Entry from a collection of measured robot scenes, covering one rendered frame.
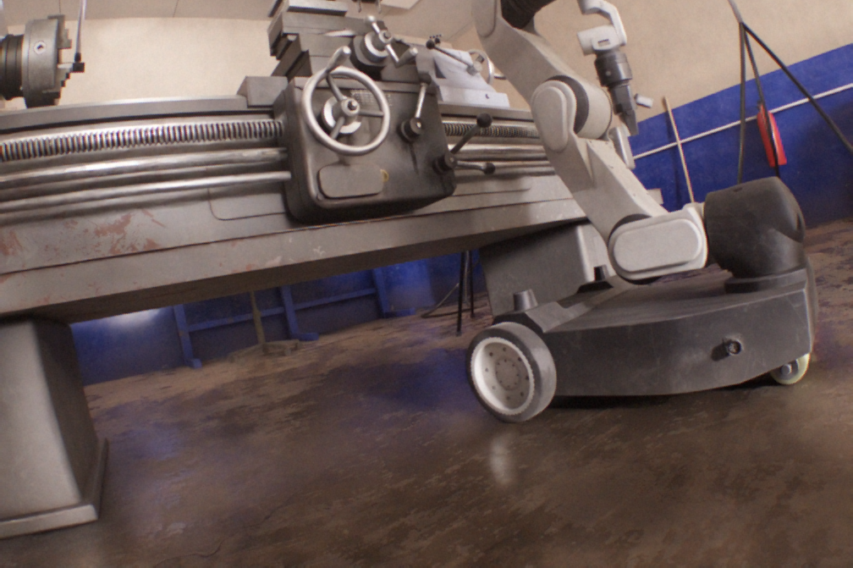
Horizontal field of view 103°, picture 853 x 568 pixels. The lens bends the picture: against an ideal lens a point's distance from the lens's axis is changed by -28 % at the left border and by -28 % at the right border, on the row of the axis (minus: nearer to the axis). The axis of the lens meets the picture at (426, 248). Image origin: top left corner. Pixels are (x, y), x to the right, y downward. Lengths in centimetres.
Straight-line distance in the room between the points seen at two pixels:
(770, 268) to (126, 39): 506
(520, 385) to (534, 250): 101
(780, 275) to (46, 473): 134
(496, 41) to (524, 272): 105
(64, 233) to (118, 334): 323
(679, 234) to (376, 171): 63
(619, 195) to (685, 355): 36
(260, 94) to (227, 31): 415
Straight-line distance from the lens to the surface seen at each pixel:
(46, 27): 141
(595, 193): 102
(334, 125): 97
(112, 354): 426
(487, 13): 119
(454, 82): 172
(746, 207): 90
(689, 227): 89
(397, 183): 108
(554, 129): 101
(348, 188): 99
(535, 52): 113
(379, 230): 101
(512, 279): 198
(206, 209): 108
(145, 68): 493
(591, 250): 178
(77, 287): 86
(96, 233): 106
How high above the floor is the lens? 32
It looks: 3 degrees up
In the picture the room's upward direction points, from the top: 12 degrees counter-clockwise
